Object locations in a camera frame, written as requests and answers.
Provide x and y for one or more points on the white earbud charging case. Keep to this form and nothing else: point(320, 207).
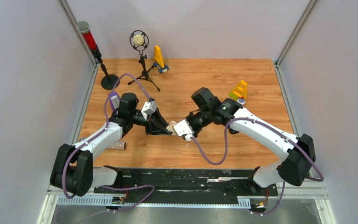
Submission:
point(170, 127)

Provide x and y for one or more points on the glittery silver tube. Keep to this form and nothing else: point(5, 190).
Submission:
point(118, 145)

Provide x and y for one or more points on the yellow green toy block stack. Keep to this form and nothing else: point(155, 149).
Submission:
point(240, 92)

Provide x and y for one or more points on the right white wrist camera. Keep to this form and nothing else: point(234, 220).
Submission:
point(184, 130)

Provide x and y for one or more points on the black earbud case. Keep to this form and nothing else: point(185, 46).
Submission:
point(232, 131)

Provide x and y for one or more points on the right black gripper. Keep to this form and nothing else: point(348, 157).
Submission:
point(196, 132)

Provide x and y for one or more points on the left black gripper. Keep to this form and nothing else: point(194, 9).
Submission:
point(155, 124)

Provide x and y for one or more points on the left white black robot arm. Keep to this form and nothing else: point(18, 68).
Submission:
point(73, 170)

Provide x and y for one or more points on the red microphone on stand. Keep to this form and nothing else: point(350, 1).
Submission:
point(109, 80)

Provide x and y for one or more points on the cream microphone on tripod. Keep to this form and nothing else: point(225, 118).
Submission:
point(139, 41)

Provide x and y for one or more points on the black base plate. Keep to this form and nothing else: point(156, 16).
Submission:
point(188, 186)

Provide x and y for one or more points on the purple box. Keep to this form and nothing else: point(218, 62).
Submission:
point(114, 100)

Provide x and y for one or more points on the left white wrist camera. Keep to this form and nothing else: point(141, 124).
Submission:
point(148, 109)

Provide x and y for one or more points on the yellow blue toy block tower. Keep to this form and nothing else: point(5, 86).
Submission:
point(159, 61)

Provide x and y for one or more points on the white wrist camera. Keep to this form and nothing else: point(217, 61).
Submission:
point(148, 109)
point(184, 130)

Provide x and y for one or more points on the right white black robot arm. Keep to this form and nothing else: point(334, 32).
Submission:
point(296, 154)

